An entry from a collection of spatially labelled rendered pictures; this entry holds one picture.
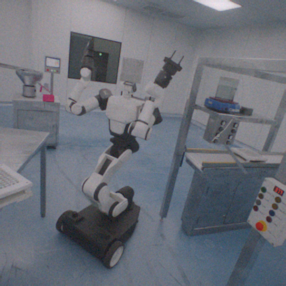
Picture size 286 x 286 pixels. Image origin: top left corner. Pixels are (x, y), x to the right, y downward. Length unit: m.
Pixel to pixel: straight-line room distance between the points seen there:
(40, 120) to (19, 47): 3.01
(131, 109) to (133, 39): 5.24
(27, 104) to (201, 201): 2.63
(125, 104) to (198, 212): 1.19
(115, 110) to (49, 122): 2.03
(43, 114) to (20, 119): 0.32
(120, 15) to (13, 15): 2.56
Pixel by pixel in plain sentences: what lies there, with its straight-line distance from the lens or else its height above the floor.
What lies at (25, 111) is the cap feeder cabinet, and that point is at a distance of 3.43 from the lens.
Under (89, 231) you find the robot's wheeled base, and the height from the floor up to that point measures 0.19.
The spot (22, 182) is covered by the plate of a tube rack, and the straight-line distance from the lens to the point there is 1.07.
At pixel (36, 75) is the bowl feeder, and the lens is 3.50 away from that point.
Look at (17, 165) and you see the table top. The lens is 1.38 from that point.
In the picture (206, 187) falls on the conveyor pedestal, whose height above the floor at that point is 0.57.
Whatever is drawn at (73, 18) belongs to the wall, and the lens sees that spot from 6.24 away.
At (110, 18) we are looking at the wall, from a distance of 6.45.
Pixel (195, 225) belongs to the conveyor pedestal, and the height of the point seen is 0.15.
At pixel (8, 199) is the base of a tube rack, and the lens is 1.06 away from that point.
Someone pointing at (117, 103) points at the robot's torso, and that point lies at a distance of 1.53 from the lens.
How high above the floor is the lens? 1.46
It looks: 19 degrees down
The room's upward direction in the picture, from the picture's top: 10 degrees clockwise
